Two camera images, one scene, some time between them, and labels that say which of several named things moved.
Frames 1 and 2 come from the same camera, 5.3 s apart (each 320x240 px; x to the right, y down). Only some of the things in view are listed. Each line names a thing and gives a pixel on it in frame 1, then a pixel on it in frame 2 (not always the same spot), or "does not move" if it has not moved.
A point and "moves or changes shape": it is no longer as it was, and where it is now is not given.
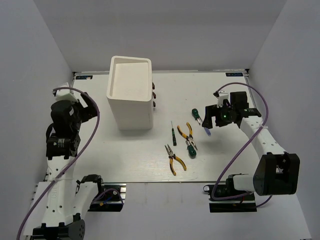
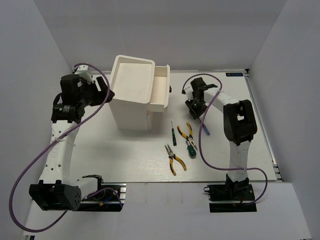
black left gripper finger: (87, 99) to (103, 85)
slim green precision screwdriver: (174, 141) does not move
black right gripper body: (223, 116) to (198, 107)
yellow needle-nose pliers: (171, 162) does not move
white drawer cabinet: (130, 92) moves or changes shape
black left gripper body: (80, 111) to (91, 95)
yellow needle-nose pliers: (190, 137) does not move
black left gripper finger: (91, 111) to (108, 95)
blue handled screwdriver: (208, 131) does not move
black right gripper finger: (211, 111) to (192, 113)
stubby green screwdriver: (191, 151) does not move
